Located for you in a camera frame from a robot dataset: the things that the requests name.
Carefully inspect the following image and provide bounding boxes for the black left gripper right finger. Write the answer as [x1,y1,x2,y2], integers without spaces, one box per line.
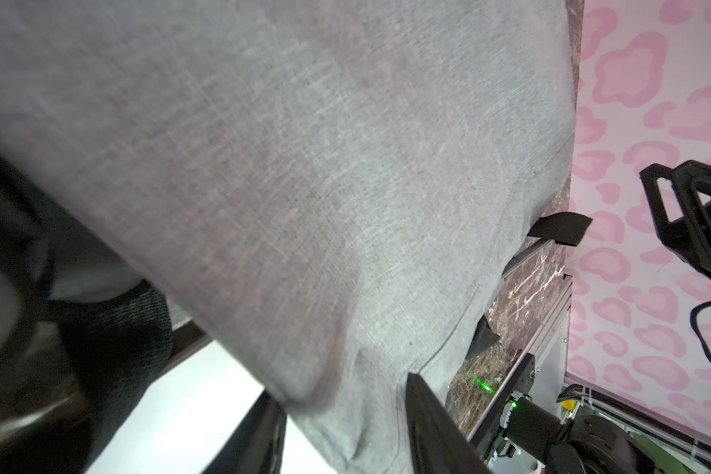
[405,373,490,474]

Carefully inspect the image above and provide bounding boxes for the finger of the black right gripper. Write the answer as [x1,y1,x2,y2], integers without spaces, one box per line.
[640,160,711,280]

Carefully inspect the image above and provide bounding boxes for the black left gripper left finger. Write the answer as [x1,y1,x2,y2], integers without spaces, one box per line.
[203,391,288,474]

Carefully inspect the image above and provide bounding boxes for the dark grey laptop case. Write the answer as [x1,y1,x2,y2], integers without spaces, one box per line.
[0,1,575,473]

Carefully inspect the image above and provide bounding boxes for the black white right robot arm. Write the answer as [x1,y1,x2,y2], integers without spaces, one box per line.
[494,161,711,473]

